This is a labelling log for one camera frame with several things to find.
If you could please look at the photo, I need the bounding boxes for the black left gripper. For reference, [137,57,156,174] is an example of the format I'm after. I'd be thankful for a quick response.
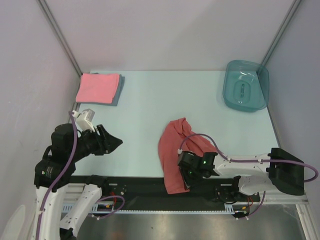
[69,123,123,160]

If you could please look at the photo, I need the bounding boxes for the red t shirt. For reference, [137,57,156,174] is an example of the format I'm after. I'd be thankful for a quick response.
[158,117,217,195]

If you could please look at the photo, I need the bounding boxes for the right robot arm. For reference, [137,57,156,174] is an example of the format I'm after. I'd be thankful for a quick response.
[177,148,305,201]

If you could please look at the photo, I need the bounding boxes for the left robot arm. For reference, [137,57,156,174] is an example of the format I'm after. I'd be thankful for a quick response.
[31,123,123,240]

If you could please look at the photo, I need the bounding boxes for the folded pink t shirt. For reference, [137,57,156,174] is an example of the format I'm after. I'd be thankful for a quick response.
[75,73,121,104]

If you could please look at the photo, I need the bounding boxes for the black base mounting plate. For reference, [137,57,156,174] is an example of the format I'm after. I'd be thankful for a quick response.
[70,175,261,212]

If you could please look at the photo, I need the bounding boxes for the folded grey t shirt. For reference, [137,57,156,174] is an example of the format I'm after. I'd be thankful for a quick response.
[90,73,125,106]

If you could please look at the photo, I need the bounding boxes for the teal plastic basin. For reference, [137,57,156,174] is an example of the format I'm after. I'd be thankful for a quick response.
[222,60,270,113]

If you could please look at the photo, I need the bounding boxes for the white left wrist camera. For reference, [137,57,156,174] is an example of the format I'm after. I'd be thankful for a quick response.
[71,108,96,132]

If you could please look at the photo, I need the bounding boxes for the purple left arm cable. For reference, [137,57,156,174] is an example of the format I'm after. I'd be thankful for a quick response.
[34,111,126,240]

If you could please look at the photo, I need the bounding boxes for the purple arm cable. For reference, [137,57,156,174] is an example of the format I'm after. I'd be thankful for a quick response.
[34,111,126,240]
[176,133,320,220]

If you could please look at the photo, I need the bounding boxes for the grey slotted cable duct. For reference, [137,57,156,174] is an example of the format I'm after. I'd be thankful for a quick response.
[61,201,251,215]

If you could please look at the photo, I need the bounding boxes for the aluminium front rail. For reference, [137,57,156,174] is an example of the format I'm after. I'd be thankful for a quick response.
[59,183,311,208]

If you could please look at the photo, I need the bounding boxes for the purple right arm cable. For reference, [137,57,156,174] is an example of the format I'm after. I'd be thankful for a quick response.
[176,133,320,220]

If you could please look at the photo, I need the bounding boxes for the left aluminium corner post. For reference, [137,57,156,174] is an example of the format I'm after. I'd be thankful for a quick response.
[36,0,83,77]

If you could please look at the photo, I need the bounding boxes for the aluminium corner post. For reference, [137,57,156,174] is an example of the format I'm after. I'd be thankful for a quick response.
[260,0,304,66]
[36,0,83,77]

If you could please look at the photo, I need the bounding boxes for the right aluminium corner post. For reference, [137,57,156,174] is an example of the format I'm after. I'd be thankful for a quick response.
[260,0,304,66]

